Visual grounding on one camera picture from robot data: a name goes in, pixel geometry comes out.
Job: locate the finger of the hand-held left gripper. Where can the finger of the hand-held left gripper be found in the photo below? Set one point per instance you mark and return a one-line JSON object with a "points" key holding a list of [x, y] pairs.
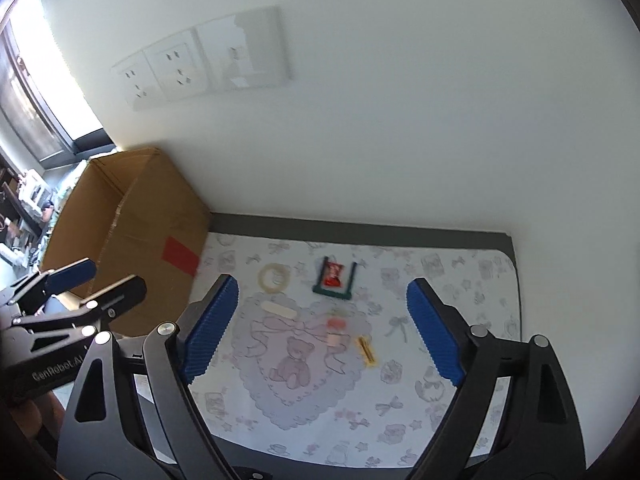
{"points": [[72, 274], [122, 292]]}

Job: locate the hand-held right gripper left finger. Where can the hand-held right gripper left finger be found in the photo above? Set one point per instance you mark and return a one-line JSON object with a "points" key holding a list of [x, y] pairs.
{"points": [[212, 325]]}

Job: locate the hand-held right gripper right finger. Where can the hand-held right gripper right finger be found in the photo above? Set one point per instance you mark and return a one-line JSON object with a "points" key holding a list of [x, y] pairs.
{"points": [[437, 332]]}

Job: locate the clear tape roll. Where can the clear tape roll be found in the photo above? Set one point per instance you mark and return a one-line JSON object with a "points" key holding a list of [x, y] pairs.
{"points": [[262, 280]]}

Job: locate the beige nail file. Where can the beige nail file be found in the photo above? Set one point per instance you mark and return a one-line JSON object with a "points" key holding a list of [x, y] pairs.
{"points": [[278, 309]]}

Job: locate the yellow clip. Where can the yellow clip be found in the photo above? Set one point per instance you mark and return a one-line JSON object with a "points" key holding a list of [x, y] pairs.
{"points": [[366, 352]]}

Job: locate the small pink bottle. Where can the small pink bottle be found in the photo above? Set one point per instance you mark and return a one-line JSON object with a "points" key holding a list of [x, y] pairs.
{"points": [[336, 335]]}

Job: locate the brown cardboard box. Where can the brown cardboard box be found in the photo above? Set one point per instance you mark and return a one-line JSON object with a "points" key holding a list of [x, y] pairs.
{"points": [[165, 200]]}

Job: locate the small green frame stand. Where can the small green frame stand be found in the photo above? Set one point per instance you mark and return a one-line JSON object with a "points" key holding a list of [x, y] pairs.
{"points": [[332, 294]]}

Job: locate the red candy packet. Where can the red candy packet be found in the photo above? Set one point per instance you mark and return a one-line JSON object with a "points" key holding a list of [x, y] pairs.
{"points": [[333, 275]]}

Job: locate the assorted desk clutter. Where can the assorted desk clutter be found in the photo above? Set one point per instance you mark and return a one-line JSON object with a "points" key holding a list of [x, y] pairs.
{"points": [[25, 210]]}

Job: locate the white printed bear mat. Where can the white printed bear mat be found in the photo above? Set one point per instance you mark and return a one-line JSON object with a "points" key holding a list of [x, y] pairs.
{"points": [[300, 410]]}

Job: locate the window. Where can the window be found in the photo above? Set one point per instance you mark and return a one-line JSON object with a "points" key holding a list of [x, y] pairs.
{"points": [[40, 85]]}

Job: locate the white wall socket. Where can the white wall socket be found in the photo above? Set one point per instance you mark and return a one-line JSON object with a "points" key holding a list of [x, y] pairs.
{"points": [[135, 82], [177, 67]]}

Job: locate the white wall switch plate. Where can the white wall switch plate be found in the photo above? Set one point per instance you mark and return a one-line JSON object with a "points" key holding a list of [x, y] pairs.
{"points": [[245, 47]]}

